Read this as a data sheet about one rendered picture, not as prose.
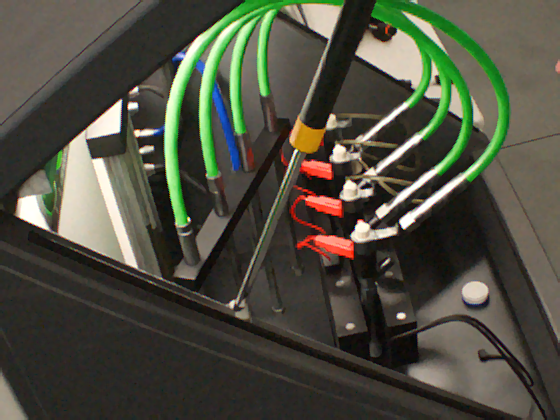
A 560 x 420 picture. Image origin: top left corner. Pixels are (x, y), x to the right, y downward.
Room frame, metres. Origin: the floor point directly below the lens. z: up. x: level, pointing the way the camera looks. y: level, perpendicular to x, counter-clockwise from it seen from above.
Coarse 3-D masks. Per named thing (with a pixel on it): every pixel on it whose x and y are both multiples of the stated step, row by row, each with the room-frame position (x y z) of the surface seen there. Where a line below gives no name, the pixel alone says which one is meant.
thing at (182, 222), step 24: (264, 0) 0.79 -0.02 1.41; (288, 0) 0.79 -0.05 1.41; (384, 0) 0.79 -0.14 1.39; (408, 0) 0.79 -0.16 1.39; (216, 24) 0.79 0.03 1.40; (432, 24) 0.79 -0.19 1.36; (192, 48) 0.79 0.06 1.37; (480, 48) 0.79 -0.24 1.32; (504, 96) 0.79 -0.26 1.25; (168, 120) 0.79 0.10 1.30; (504, 120) 0.79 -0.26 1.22; (168, 144) 0.79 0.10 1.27; (168, 168) 0.79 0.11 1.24; (480, 168) 0.79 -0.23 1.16
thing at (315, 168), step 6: (306, 162) 0.99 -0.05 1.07; (312, 162) 0.98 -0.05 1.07; (318, 162) 0.98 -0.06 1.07; (306, 168) 0.98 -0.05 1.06; (312, 168) 0.97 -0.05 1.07; (318, 168) 0.97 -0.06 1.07; (324, 168) 0.96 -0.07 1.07; (330, 168) 0.96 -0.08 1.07; (312, 174) 0.97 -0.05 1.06; (318, 174) 0.97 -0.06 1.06; (324, 174) 0.96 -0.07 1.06; (330, 174) 0.96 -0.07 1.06
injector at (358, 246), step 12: (372, 240) 0.78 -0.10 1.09; (360, 252) 0.78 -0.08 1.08; (372, 252) 0.78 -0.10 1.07; (360, 264) 0.78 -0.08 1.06; (372, 264) 0.78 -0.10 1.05; (384, 264) 0.79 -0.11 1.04; (360, 276) 0.78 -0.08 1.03; (372, 276) 0.78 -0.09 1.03; (360, 288) 0.79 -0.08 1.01; (372, 288) 0.79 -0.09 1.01; (372, 300) 0.79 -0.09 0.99; (372, 312) 0.79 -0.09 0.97; (372, 324) 0.79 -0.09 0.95; (372, 336) 0.79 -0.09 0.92; (372, 348) 0.79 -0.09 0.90
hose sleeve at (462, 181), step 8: (456, 176) 0.79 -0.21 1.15; (464, 176) 0.79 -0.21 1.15; (448, 184) 0.79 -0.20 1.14; (456, 184) 0.79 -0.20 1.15; (464, 184) 0.78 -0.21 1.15; (440, 192) 0.79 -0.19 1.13; (448, 192) 0.79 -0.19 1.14; (456, 192) 0.78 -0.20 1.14; (424, 200) 0.80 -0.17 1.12; (432, 200) 0.79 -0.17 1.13; (440, 200) 0.78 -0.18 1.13; (448, 200) 0.78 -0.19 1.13; (416, 208) 0.79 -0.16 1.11; (424, 208) 0.79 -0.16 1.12; (432, 208) 0.78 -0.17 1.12; (416, 216) 0.79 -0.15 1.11; (424, 216) 0.78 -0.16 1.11
